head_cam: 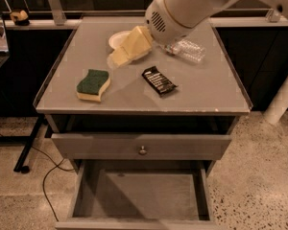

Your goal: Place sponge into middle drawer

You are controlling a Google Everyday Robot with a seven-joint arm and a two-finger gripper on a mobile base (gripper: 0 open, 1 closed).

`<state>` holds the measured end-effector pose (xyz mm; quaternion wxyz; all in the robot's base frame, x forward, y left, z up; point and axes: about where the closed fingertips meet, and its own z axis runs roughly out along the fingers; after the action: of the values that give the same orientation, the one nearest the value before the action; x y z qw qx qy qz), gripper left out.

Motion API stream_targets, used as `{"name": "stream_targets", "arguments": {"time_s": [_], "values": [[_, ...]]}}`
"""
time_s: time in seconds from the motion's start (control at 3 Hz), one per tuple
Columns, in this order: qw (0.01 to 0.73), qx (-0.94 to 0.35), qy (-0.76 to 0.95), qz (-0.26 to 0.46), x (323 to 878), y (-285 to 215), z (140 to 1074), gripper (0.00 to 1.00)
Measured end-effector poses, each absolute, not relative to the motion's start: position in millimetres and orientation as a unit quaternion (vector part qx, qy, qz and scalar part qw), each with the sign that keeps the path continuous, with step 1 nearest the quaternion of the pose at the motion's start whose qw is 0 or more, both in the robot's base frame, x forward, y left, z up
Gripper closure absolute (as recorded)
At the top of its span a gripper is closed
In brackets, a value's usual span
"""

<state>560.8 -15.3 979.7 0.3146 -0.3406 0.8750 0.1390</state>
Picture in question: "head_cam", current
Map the black snack bar wrapper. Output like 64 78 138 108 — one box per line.
142 66 177 97

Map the green and yellow sponge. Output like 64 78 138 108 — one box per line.
76 69 110 103

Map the white paper bowl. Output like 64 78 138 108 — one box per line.
108 31 139 60

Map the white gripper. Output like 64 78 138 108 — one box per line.
107 0 196 69

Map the black floor cable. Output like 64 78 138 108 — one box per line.
0 126 75 222

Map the round metal drawer knob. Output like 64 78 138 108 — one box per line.
138 146 147 155

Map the clear plastic water bottle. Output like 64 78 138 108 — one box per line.
162 39 205 63

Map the grey top drawer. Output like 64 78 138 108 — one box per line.
52 133 231 160

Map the grey drawer cabinet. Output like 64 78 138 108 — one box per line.
33 15 253 230

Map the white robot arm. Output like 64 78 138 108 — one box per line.
144 0 288 113

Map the metal window railing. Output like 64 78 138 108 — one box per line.
0 0 288 30

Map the black table leg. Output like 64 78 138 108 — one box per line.
13 115 44 173

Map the yellow and black tape dispenser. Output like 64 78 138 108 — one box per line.
10 10 30 26

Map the grey open middle drawer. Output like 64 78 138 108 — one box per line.
56 160 218 230

